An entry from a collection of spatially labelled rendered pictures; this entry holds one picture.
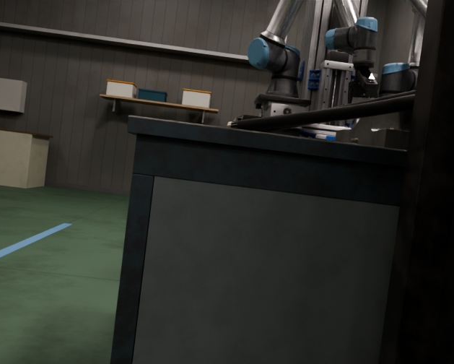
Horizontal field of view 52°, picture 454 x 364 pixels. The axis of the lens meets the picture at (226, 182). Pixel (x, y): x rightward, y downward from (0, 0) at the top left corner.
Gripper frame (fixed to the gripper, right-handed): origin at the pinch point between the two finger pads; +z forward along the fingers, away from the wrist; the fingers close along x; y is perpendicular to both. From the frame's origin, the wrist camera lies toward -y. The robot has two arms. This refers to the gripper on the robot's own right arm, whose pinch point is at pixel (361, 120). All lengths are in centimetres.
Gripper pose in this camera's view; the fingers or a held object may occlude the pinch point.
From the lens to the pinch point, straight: 173.2
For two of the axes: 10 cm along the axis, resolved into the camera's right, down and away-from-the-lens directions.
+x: -10.0, -0.4, -0.3
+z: -0.4, 9.9, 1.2
